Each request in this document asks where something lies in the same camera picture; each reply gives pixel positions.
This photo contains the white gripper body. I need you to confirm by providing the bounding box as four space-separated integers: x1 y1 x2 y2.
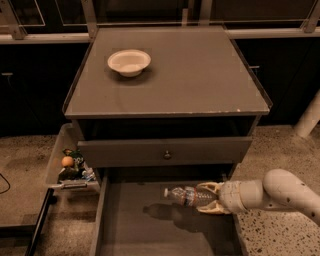
218 181 249 213

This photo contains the grey open middle drawer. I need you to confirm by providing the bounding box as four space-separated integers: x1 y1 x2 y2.
89 177 247 256

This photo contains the clear plastic storage bin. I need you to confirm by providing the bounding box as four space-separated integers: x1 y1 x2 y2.
46 123 99 190

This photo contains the clear plastic water bottle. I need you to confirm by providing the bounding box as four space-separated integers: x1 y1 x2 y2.
164 186 217 207

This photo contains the black metal bar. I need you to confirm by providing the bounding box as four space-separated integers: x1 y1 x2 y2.
24 188 54 256

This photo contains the metal railing frame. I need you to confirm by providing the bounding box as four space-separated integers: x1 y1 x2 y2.
1 0 320 44

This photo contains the black cable on floor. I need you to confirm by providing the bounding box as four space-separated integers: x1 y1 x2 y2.
0 172 12 195

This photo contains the orange fruit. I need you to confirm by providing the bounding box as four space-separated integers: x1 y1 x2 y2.
61 156 74 167

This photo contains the grey drawer cabinet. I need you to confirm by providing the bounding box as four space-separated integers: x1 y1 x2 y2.
65 27 272 181

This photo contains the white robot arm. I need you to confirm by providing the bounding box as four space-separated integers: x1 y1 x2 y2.
197 169 320 226

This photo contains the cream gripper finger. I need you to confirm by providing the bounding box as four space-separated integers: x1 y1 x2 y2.
196 182 224 194
197 200 230 215

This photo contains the white paper bowl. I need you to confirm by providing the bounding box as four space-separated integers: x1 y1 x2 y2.
107 49 151 77

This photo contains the green snack bag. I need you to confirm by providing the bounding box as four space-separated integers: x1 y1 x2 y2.
58 148 85 180

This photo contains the round metal drawer knob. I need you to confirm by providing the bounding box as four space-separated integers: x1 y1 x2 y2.
163 151 172 160

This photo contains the small bottle in bin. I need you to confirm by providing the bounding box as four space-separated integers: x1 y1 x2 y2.
82 168 96 182

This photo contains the grey top drawer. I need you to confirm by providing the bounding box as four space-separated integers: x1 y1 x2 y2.
78 137 252 168

